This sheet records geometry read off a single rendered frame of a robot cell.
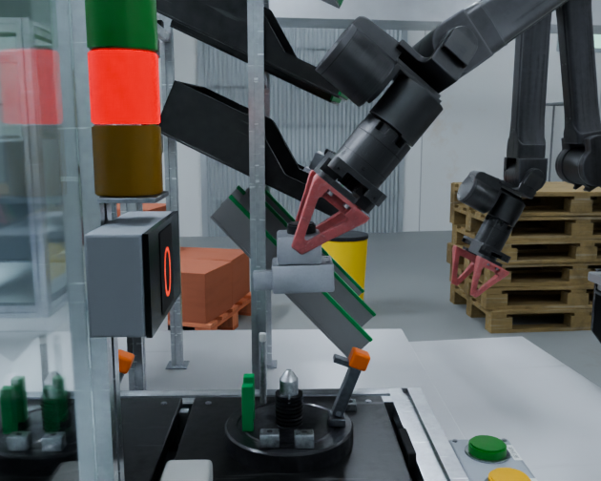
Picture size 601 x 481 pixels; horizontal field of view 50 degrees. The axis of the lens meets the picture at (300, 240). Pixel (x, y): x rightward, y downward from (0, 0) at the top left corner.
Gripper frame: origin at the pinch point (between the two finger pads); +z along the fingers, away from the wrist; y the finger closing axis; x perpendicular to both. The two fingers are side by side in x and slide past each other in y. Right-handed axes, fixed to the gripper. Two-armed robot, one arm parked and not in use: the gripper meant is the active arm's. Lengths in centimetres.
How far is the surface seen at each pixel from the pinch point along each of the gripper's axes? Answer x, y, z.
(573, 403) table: 57, -33, -3
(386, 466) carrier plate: 20.5, 6.5, 11.9
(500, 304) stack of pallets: 175, -336, -9
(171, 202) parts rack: -16, -52, 15
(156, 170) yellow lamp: -14.0, 20.2, 0.1
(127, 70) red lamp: -19.5, 21.5, -4.3
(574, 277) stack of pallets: 203, -340, -54
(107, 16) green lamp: -22.5, 21.6, -6.2
